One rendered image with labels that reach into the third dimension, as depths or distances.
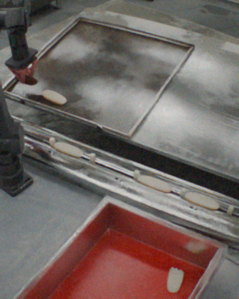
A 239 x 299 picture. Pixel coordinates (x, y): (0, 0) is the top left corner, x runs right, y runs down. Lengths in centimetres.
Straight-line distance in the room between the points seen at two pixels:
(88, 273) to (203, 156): 47
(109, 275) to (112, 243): 10
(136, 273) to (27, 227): 31
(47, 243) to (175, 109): 58
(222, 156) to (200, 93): 27
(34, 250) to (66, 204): 18
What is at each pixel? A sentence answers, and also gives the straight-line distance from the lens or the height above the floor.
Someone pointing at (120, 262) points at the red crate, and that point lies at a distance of 110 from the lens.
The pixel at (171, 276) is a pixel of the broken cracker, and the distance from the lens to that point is 107.
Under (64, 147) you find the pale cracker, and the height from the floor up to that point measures 86.
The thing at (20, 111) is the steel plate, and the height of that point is 82.
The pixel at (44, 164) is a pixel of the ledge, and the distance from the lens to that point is 130.
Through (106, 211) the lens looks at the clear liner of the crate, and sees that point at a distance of 109.
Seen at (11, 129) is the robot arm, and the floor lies 101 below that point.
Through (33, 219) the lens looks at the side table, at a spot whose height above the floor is 82.
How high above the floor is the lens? 171
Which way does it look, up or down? 39 degrees down
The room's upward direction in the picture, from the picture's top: 1 degrees clockwise
